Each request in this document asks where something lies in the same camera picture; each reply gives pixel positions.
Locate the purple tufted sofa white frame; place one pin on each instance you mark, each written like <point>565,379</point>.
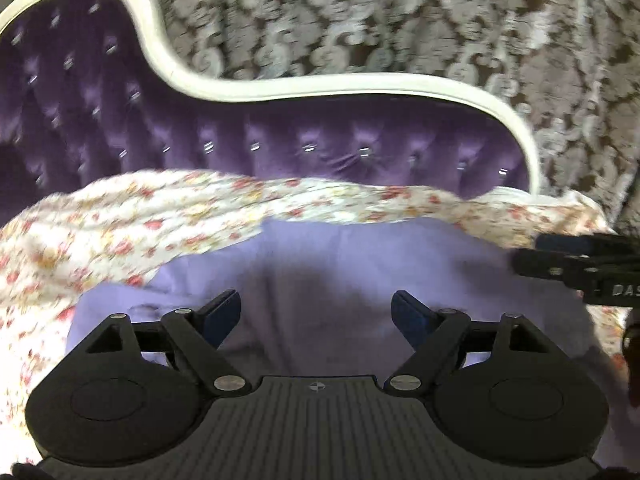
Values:
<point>225,125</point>

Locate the floral blanket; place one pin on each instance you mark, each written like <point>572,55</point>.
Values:
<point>125,220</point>

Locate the lavender garment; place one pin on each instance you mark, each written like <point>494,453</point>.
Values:
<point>325,270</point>

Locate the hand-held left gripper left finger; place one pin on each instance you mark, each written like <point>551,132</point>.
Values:
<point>221,310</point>

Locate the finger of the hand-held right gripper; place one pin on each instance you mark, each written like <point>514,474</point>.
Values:
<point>565,244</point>
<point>540,262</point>

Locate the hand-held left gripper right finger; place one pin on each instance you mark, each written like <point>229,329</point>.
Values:
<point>411,316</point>

